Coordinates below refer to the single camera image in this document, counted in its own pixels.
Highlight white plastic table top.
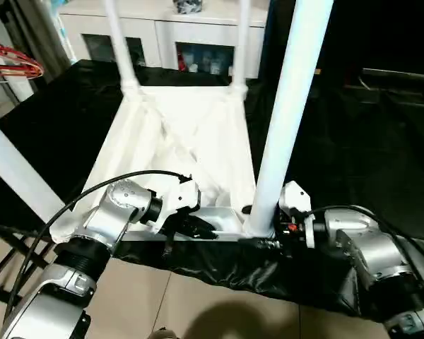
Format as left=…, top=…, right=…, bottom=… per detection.
left=49, top=83, right=276, bottom=245

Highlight white plastic table leg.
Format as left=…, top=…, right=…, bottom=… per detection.
left=0, top=112, right=67, bottom=217
left=246, top=0, right=335, bottom=239
left=104, top=0, right=143, bottom=93
left=229, top=0, right=252, bottom=99

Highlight black plastic mat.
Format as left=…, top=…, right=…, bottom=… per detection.
left=0, top=58, right=424, bottom=324

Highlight large black box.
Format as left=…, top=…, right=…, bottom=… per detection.
left=257, top=0, right=364, bottom=93

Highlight black flat monitor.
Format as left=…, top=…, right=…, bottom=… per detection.
left=360, top=68, right=424, bottom=88

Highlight white cabinet with glass doors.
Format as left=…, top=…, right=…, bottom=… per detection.
left=58, top=0, right=269, bottom=81

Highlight small white box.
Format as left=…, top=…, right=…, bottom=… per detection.
left=6, top=76, right=35, bottom=104

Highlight black tangled bundle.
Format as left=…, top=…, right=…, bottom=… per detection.
left=172, top=0, right=205, bottom=14

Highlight grey curtain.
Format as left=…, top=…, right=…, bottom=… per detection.
left=6, top=0, right=74, bottom=76

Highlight black left wrist camera cable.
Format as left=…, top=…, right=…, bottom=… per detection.
left=3, top=170, right=194, bottom=319

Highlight black folding table frame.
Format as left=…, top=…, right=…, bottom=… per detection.
left=0, top=222, right=54, bottom=302

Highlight red wire hangers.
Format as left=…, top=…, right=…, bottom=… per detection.
left=0, top=35, right=46, bottom=79

